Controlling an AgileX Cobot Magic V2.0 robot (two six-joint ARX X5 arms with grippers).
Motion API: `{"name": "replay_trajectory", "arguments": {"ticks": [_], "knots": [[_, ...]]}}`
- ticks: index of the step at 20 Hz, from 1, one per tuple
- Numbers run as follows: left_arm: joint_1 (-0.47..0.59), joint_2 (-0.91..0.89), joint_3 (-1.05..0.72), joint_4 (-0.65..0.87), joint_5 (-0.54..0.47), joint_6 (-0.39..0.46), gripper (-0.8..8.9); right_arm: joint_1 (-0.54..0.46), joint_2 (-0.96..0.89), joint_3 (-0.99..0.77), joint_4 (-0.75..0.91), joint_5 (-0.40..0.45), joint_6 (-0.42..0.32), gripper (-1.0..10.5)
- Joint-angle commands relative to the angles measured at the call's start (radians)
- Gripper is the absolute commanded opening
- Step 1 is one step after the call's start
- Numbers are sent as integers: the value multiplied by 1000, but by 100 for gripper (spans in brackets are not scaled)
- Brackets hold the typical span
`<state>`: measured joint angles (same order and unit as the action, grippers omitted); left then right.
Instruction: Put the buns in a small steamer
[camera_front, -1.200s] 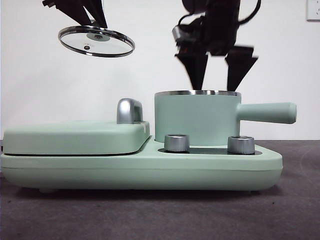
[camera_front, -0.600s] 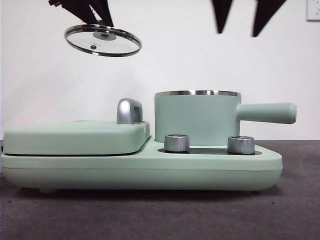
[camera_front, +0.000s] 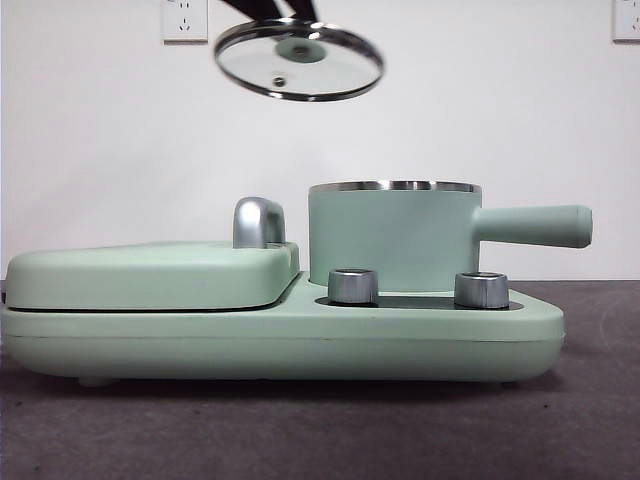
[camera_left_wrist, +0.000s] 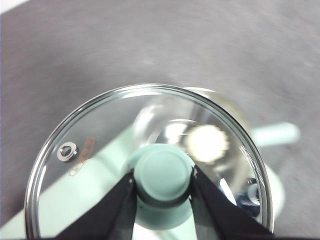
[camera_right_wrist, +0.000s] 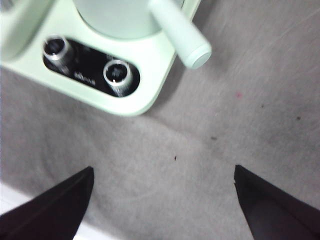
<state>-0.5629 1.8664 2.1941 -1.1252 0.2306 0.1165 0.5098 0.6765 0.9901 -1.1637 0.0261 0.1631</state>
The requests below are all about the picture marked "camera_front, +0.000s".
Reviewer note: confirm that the mint green breakfast machine base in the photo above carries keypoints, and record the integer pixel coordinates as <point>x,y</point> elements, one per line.
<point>300,345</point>

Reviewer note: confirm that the glass pot lid green knob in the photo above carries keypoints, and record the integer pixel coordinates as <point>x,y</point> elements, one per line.
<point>300,62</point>

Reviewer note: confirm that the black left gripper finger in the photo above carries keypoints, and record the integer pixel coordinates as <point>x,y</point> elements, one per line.
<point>255,7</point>
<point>302,7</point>

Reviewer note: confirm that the silver control knob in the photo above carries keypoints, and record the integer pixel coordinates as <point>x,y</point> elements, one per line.
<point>352,287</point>
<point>481,291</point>

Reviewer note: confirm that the white wall socket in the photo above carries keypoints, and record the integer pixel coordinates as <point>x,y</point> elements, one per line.
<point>627,20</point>
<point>184,22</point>

